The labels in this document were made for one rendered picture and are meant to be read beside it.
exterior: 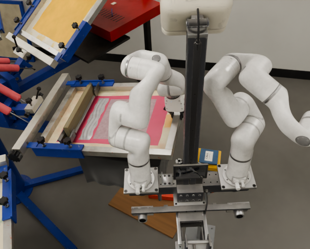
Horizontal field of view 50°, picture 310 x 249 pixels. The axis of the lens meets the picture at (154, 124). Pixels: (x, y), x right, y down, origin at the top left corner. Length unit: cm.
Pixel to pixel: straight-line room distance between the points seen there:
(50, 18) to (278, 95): 195
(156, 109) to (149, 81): 74
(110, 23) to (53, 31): 46
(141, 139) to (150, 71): 27
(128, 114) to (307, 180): 217
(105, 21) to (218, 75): 176
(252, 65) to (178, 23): 31
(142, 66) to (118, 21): 156
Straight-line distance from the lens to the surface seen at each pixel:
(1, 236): 181
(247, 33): 382
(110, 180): 211
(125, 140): 132
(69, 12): 263
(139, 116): 126
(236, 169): 149
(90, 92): 211
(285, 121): 117
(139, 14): 288
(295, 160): 327
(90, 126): 197
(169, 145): 168
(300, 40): 391
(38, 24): 277
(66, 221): 287
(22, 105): 224
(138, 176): 146
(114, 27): 272
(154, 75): 122
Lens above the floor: 241
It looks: 45 degrees down
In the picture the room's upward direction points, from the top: 3 degrees counter-clockwise
